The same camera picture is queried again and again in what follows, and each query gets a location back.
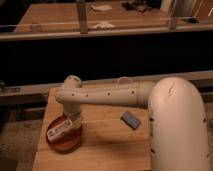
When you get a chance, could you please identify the orange ceramic bowl pan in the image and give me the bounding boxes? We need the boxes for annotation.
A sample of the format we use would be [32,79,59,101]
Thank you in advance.
[46,116,83,153]

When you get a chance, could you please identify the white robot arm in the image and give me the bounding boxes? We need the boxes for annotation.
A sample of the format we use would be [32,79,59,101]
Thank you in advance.
[56,77,210,171]

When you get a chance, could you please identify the white crumpled cloth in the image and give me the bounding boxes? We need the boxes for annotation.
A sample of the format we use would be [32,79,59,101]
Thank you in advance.
[91,21,115,29]

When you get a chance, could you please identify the black items on table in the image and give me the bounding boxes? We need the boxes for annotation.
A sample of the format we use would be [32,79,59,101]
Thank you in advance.
[122,0,162,13]

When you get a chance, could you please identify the white paper on table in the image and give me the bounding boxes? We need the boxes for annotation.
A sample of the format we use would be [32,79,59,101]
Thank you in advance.
[90,5,112,11]

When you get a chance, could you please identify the metal rail beam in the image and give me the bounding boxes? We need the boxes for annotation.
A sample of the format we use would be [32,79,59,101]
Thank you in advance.
[0,70,213,106]

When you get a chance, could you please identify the translucent plastic cup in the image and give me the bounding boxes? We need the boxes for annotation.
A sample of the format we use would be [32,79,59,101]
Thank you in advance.
[118,77,132,84]

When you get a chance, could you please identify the blue sponge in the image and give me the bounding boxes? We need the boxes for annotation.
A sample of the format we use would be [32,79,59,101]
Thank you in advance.
[121,111,141,130]

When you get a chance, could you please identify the wooden cutting board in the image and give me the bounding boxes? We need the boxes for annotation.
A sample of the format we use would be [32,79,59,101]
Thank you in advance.
[32,88,151,171]

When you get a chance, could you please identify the metal vertical post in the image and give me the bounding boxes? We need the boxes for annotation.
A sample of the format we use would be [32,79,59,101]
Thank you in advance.
[76,0,88,34]

